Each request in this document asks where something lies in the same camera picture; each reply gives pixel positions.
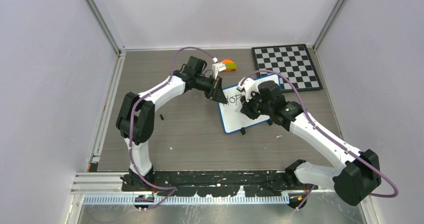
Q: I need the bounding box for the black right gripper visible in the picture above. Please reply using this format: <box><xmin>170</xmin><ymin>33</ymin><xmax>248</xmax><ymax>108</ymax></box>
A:
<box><xmin>240</xmin><ymin>89</ymin><xmax>273</xmax><ymax>120</ymax></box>

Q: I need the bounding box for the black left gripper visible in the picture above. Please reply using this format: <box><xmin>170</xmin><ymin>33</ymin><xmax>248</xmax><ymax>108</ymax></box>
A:
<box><xmin>194</xmin><ymin>74</ymin><xmax>227</xmax><ymax>104</ymax></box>

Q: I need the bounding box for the blue framed whiteboard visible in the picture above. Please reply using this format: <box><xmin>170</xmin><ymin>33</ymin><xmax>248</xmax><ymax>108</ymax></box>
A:
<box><xmin>218</xmin><ymin>84</ymin><xmax>270</xmax><ymax>134</ymax></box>

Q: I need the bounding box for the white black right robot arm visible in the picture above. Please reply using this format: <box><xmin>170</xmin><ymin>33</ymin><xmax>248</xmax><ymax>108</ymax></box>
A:
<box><xmin>236</xmin><ymin>78</ymin><xmax>382</xmax><ymax>206</ymax></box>

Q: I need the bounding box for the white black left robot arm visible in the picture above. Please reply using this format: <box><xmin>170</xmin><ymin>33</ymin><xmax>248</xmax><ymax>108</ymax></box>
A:
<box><xmin>116</xmin><ymin>56</ymin><xmax>227</xmax><ymax>191</ymax></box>

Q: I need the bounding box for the orange green toy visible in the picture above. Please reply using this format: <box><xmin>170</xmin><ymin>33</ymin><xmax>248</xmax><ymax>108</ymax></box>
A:
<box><xmin>221</xmin><ymin>59</ymin><xmax>237</xmax><ymax>72</ymax></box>

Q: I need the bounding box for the black white checkerboard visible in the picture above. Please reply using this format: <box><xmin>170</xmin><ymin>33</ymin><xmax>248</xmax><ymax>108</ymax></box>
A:
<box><xmin>251</xmin><ymin>44</ymin><xmax>323</xmax><ymax>92</ymax></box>

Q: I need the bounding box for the perforated metal strip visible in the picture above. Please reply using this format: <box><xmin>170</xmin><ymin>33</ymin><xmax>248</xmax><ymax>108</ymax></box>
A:
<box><xmin>82</xmin><ymin>193</ymin><xmax>290</xmax><ymax>206</ymax></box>

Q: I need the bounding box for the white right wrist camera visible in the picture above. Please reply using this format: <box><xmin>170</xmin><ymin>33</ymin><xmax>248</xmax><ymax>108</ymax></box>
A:
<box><xmin>236</xmin><ymin>78</ymin><xmax>258</xmax><ymax>102</ymax></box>

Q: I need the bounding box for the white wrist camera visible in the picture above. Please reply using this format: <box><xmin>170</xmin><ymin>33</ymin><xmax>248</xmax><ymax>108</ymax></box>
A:
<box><xmin>236</xmin><ymin>78</ymin><xmax>258</xmax><ymax>102</ymax></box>
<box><xmin>211</xmin><ymin>57</ymin><xmax>227</xmax><ymax>79</ymax></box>

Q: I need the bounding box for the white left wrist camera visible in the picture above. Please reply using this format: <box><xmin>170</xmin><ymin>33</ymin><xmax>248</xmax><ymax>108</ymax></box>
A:
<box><xmin>211</xmin><ymin>57</ymin><xmax>227</xmax><ymax>79</ymax></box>

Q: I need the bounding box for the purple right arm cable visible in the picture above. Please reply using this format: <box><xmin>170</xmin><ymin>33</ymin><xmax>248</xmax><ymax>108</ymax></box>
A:
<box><xmin>239</xmin><ymin>70</ymin><xmax>400</xmax><ymax>210</ymax></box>

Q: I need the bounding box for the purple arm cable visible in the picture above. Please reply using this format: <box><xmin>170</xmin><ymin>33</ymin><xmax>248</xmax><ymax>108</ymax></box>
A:
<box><xmin>128</xmin><ymin>46</ymin><xmax>220</xmax><ymax>211</ymax></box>
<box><xmin>239</xmin><ymin>70</ymin><xmax>400</xmax><ymax>210</ymax></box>

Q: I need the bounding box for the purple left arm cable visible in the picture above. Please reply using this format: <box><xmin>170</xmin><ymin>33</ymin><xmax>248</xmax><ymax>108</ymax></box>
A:
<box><xmin>128</xmin><ymin>46</ymin><xmax>220</xmax><ymax>211</ymax></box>

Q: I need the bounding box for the aluminium frame rail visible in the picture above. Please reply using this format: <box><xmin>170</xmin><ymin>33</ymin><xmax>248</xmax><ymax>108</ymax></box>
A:
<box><xmin>71</xmin><ymin>172</ymin><xmax>305</xmax><ymax>195</ymax></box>

